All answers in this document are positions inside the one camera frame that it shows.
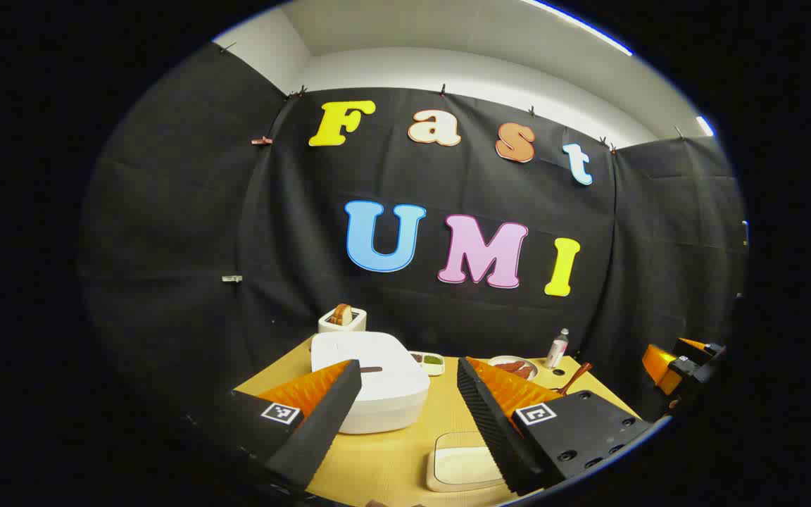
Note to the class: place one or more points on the brown wooden spoon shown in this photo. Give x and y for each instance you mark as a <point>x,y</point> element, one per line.
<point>578,377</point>

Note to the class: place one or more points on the copper clip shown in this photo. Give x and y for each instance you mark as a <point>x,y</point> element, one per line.
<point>262,141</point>

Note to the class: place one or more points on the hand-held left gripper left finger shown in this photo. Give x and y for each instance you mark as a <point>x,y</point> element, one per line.
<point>321,422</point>

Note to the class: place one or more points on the brown bread slice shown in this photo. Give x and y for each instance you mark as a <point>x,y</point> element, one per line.
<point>341,315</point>

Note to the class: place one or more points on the black backdrop cloth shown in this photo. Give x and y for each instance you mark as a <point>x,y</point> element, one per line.
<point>201,246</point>

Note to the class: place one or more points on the white divided grain dish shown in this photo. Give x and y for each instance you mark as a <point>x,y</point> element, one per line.
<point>432,362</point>

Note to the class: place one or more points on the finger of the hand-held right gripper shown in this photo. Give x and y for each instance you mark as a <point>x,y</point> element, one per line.
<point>659,366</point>
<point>694,347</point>

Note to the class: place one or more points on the white oval plate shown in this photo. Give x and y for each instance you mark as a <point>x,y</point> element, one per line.
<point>514,375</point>

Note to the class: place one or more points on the white rice cooker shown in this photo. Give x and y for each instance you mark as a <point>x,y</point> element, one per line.
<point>391,394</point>

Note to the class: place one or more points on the red meat piece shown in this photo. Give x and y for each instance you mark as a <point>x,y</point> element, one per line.
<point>506,365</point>
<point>522,369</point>

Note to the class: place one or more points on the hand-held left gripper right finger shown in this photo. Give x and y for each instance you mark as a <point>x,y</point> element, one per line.
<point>490,422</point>

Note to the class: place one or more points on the small clear bottle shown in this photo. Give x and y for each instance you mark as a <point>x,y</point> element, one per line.
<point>557,351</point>

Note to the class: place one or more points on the white toaster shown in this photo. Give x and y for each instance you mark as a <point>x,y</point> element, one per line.
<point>349,326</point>

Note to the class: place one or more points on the clear tray of rice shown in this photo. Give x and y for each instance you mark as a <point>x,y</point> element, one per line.
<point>458,465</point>

